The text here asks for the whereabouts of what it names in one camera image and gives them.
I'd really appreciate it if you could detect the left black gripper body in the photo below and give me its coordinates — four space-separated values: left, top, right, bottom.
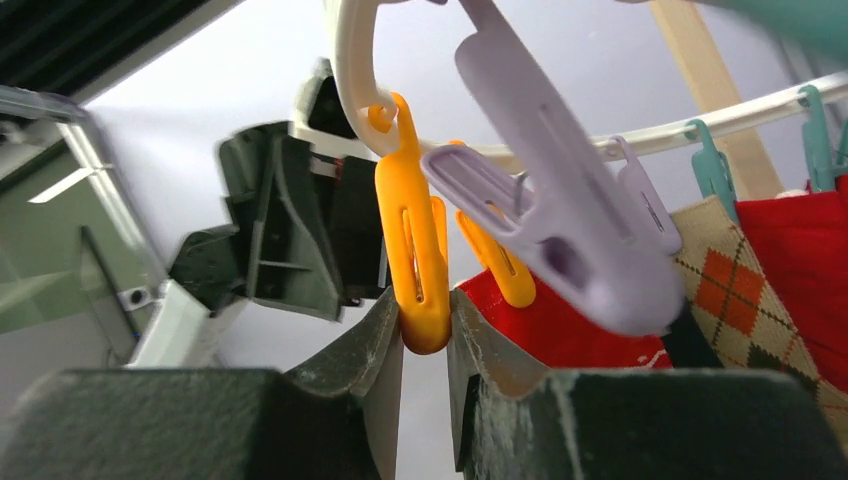
169 122 389 321

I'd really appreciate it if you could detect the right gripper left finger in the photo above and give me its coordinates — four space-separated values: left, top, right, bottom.
1 291 403 479

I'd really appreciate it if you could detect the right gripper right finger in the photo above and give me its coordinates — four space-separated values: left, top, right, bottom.
447 290 847 479

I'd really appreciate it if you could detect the red snowflake christmas sock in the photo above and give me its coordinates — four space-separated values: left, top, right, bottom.
459 271 672 369

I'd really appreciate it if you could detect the orange clothespin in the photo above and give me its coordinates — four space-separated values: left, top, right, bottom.
375 92 451 355
447 139 538 310

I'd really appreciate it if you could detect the white round clip hanger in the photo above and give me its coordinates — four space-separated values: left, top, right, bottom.
324 0 848 160

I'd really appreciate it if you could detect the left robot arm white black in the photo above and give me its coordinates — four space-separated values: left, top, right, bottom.
132 121 389 368

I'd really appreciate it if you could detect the lilac clothespin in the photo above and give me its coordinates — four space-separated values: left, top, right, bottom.
421 1 684 336

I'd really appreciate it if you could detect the red hanging sock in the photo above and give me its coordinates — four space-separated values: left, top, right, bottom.
736 176 847 392

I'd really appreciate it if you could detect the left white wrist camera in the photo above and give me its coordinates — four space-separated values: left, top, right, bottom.
289 57 372 160

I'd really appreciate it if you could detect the wooden drying rack frame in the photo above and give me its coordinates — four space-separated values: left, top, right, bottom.
648 0 783 200

